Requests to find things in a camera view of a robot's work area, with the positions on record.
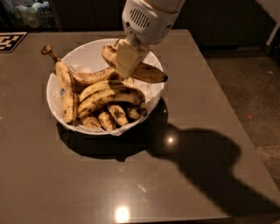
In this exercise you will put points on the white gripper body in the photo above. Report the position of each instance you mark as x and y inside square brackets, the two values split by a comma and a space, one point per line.
[150, 25]

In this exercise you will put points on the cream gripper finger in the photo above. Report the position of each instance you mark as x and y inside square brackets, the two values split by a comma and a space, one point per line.
[127, 58]

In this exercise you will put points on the spotted banana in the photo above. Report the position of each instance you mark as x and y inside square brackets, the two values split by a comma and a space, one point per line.
[143, 71]

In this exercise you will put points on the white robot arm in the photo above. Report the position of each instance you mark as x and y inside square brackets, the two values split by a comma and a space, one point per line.
[146, 23]

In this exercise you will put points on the lower curved banana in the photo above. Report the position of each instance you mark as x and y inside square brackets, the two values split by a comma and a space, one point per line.
[108, 95]

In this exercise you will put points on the curved banana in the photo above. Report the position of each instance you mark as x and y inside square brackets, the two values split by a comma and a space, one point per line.
[108, 95]
[101, 86]

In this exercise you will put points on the curved banana right side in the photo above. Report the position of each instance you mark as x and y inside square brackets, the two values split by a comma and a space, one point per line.
[101, 86]

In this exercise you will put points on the white bowl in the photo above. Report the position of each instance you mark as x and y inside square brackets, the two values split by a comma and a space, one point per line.
[85, 58]

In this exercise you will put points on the small banana stub right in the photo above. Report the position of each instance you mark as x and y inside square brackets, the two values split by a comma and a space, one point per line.
[134, 112]

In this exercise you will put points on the short banana bottom middle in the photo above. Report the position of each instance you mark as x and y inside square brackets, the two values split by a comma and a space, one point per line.
[118, 114]

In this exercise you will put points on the short banana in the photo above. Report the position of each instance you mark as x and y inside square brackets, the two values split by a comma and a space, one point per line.
[106, 120]
[118, 114]
[90, 121]

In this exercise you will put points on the short banana bottom centre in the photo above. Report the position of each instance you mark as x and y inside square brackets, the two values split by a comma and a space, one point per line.
[106, 120]

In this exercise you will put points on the long banana with sticker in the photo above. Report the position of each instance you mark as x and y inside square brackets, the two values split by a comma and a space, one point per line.
[68, 96]

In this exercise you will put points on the short banana bottom left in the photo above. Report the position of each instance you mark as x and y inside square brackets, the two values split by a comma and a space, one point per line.
[90, 121]

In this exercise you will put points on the white paper towel liner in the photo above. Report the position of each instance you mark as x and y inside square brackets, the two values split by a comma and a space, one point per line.
[152, 94]

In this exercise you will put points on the white plastic jugs background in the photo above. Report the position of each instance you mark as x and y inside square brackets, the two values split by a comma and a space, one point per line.
[37, 14]

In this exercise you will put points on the black white fiducial marker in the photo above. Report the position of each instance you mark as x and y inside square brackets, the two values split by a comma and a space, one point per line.
[10, 40]

